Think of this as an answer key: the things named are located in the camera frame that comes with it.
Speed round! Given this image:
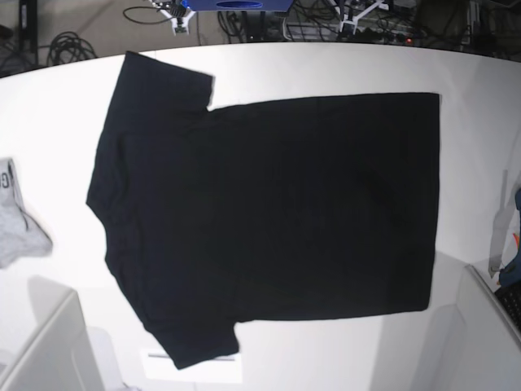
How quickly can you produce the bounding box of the black T-shirt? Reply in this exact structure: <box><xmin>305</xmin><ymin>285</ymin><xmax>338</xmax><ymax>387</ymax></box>
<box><xmin>86</xmin><ymin>52</ymin><xmax>440</xmax><ymax>369</ymax></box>

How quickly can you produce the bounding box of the black power strip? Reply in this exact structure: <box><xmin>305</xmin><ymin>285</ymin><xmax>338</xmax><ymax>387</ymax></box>
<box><xmin>281</xmin><ymin>23</ymin><xmax>421</xmax><ymax>46</ymax></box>

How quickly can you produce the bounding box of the white table label slot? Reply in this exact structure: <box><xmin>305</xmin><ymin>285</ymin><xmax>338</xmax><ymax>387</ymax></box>
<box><xmin>140</xmin><ymin>349</ymin><xmax>243</xmax><ymax>384</ymax></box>

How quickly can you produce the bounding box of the blue box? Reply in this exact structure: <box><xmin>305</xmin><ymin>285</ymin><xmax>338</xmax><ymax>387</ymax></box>
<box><xmin>182</xmin><ymin>0</ymin><xmax>293</xmax><ymax>11</ymax></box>

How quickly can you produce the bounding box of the grey folded garment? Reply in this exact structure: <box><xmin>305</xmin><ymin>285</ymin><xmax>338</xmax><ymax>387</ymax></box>
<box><xmin>1</xmin><ymin>158</ymin><xmax>53</xmax><ymax>269</ymax></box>

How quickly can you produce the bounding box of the white bin left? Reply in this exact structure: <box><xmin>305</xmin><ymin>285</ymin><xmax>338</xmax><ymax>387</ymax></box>
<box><xmin>1</xmin><ymin>289</ymin><xmax>105</xmax><ymax>390</ymax></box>

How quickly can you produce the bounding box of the teal orange object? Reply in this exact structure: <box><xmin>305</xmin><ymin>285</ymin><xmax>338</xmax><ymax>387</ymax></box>
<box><xmin>498</xmin><ymin>234</ymin><xmax>520</xmax><ymax>288</ymax></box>

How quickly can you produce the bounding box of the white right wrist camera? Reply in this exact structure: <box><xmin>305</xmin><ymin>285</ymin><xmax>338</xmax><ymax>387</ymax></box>
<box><xmin>151</xmin><ymin>0</ymin><xmax>196</xmax><ymax>36</ymax></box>

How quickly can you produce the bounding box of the coiled black cable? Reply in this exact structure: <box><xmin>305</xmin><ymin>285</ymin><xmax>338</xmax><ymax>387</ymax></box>
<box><xmin>46</xmin><ymin>31</ymin><xmax>98</xmax><ymax>67</ymax></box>

